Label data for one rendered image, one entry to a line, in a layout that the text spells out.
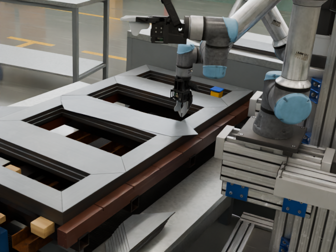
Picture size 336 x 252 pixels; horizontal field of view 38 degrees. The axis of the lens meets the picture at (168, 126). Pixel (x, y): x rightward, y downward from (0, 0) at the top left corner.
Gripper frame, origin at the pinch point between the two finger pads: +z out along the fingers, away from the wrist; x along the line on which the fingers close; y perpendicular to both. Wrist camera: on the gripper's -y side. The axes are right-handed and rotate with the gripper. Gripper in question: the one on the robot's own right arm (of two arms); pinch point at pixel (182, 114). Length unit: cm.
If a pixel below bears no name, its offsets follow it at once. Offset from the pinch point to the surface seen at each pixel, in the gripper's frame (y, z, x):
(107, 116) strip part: 24.3, 0.8, -26.7
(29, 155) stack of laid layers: 72, 3, -28
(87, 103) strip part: 17.7, 0.8, -44.8
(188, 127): 11.3, 0.7, 9.6
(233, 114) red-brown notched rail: -28.8, 5.1, 14.6
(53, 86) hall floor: -167, 88, -249
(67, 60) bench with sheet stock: -191, 65, -252
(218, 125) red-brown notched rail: -10.4, 5.1, 15.0
